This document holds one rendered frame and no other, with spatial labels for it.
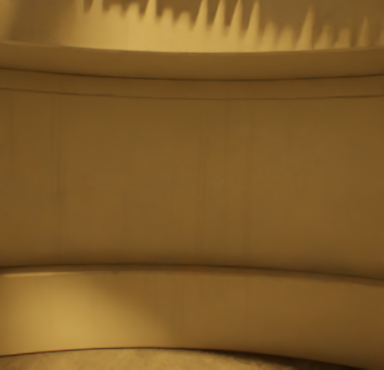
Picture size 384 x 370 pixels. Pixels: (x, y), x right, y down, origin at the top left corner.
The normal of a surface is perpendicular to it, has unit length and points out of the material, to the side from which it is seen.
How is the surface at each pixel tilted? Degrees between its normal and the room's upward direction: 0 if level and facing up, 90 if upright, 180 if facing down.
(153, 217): 90
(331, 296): 90
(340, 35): 90
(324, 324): 90
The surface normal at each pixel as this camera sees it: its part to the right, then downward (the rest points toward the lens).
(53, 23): 0.19, 0.01
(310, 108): -0.22, 0.00
